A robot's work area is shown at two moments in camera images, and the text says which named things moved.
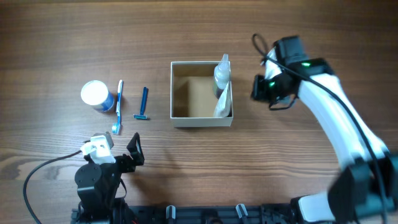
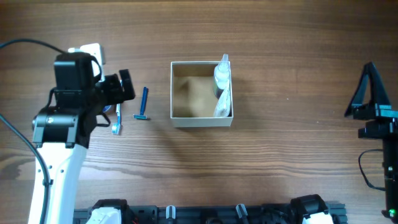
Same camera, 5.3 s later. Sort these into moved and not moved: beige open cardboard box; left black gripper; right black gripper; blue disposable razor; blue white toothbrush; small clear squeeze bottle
Moved: right black gripper; left black gripper
Not moved: blue disposable razor; small clear squeeze bottle; beige open cardboard box; blue white toothbrush
